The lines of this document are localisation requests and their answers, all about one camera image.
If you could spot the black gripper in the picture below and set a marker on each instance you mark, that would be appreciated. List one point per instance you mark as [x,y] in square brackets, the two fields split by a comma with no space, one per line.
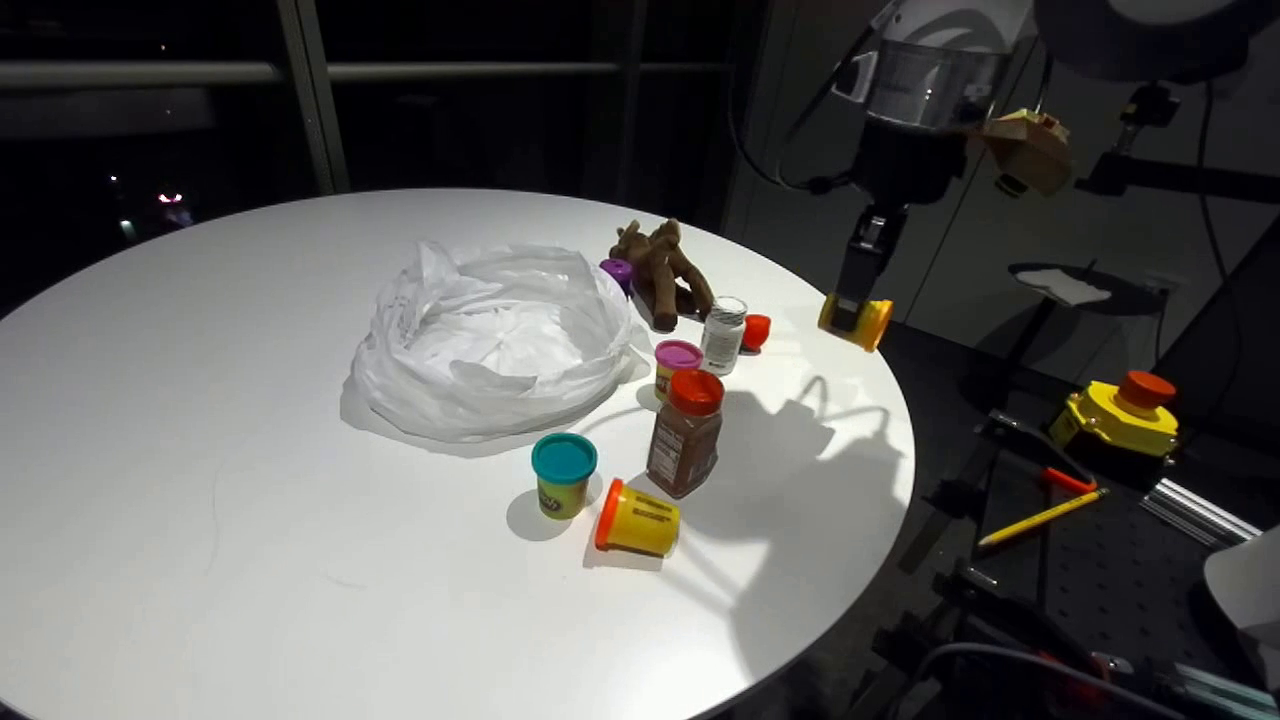
[906,172]

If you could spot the grey window crossbar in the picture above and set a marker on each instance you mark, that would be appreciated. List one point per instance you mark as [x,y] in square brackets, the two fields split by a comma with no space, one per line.
[160,72]

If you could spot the spice jar red lid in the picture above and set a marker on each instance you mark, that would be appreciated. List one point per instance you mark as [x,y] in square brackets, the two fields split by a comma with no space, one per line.
[685,434]

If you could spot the small red lid tub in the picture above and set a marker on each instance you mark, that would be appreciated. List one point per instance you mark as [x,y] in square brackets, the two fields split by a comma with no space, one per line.
[756,333]

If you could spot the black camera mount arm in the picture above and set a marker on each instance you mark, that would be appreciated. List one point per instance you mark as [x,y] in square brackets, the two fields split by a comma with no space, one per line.
[1175,172]

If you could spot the white rounded object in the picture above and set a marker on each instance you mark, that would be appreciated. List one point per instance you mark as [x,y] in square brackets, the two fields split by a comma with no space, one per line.
[1252,592]

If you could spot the yellow tub teal lid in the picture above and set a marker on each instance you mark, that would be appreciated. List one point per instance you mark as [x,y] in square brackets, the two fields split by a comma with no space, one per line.
[567,472]

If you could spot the brown plush moose toy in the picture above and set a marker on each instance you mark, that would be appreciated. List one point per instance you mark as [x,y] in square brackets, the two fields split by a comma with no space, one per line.
[660,278]

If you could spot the yellow-green wrist camera box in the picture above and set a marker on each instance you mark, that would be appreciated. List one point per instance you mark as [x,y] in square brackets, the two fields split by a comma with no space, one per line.
[1030,151]

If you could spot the grey window post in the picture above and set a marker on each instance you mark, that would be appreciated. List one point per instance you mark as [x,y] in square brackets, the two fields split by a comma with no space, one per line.
[315,95]

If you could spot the yellow tub pink lid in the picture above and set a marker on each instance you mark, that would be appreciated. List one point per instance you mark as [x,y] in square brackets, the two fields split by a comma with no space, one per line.
[678,360]

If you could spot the white plate on stand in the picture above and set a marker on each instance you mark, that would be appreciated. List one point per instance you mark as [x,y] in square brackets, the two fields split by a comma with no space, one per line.
[1062,286]

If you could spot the white plastic bag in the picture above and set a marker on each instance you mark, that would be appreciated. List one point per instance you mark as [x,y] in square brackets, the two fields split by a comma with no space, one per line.
[482,360]

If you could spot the yellow red emergency stop button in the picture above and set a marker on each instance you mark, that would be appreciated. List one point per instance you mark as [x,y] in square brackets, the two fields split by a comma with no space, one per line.
[1123,416]

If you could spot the yellow tub red-orange lid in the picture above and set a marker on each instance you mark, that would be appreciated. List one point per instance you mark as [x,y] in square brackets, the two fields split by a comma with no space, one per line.
[639,521]

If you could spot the aluminium rail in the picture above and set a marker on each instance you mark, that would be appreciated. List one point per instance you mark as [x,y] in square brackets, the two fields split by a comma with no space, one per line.
[1203,508]

